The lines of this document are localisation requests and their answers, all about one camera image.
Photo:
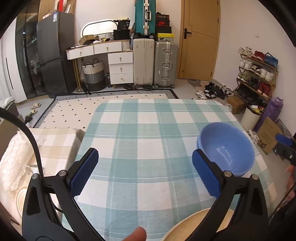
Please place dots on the white bubble wrap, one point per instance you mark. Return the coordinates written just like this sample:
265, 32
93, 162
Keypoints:
18, 154

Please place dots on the wooden door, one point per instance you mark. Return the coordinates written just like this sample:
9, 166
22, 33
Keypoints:
199, 39

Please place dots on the blue bowl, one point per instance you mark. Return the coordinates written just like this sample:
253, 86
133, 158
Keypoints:
239, 171
199, 143
227, 146

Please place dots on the beige plate on beige table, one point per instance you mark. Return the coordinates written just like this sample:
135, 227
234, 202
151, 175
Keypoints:
20, 199

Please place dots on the black shoebox stack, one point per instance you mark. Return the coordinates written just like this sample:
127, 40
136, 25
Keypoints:
163, 23

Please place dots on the white trash bin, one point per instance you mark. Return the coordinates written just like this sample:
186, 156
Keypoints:
250, 117

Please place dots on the beige suitcase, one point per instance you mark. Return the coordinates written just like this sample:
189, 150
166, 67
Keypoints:
143, 61

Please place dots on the oval mirror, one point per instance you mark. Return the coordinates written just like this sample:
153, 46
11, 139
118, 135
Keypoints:
98, 30

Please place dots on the right hand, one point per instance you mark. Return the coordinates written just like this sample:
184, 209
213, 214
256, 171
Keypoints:
290, 183

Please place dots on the white drawer desk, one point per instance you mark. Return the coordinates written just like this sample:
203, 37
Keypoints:
119, 55

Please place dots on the black refrigerator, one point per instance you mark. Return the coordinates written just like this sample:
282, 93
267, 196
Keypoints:
55, 35

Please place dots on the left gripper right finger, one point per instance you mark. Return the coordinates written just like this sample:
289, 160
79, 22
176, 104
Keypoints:
249, 220

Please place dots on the teal checkered tablecloth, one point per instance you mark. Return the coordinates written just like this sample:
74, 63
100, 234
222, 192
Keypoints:
145, 175

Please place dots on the silver suitcase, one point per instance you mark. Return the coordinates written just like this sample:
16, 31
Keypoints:
165, 63

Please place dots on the cardboard box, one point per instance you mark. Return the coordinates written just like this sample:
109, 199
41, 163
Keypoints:
266, 135

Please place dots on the beige checkered tablecloth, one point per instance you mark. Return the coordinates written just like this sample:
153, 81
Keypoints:
58, 148

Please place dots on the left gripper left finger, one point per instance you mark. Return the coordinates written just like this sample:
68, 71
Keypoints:
50, 211

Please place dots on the woven laundry basket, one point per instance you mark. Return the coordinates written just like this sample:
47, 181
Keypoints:
94, 75

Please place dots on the teal suitcase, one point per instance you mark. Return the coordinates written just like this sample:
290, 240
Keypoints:
145, 18

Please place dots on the left hand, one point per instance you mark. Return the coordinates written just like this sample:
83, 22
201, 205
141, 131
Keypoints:
139, 234

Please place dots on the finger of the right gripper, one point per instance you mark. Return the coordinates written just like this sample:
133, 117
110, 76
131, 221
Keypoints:
283, 140
281, 150

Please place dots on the yellow black shoebox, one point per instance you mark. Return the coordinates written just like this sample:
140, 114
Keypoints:
165, 37

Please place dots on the shoe rack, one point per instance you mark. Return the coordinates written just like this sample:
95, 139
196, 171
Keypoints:
257, 75

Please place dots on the silver metal stand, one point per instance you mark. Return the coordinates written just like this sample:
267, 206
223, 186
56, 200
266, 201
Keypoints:
30, 169

